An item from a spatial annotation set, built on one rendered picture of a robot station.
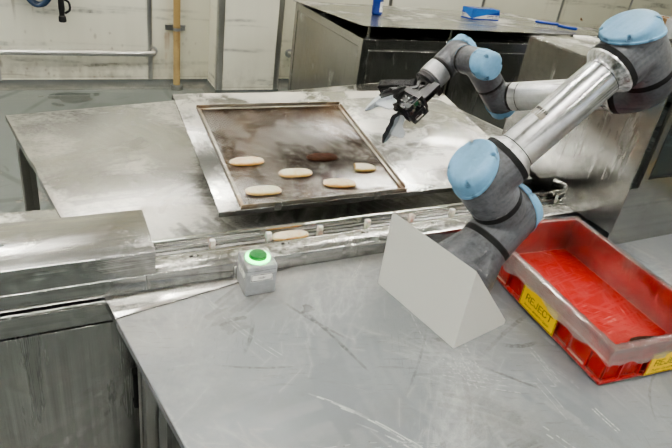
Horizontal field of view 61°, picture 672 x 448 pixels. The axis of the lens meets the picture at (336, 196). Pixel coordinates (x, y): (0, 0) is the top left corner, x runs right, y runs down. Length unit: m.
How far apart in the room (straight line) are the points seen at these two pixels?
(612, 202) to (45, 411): 1.55
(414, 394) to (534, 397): 0.24
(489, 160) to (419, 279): 0.30
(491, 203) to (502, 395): 0.37
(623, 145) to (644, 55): 0.51
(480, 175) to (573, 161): 0.77
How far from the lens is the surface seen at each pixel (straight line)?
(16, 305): 1.29
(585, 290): 1.59
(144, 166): 1.82
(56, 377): 1.42
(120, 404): 1.52
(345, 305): 1.29
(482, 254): 1.24
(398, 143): 1.90
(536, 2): 6.82
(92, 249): 1.27
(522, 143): 1.21
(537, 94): 1.53
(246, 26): 4.86
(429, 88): 1.56
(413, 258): 1.26
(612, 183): 1.81
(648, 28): 1.30
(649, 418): 1.31
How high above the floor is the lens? 1.62
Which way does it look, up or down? 28 degrees down
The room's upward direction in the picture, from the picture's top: 9 degrees clockwise
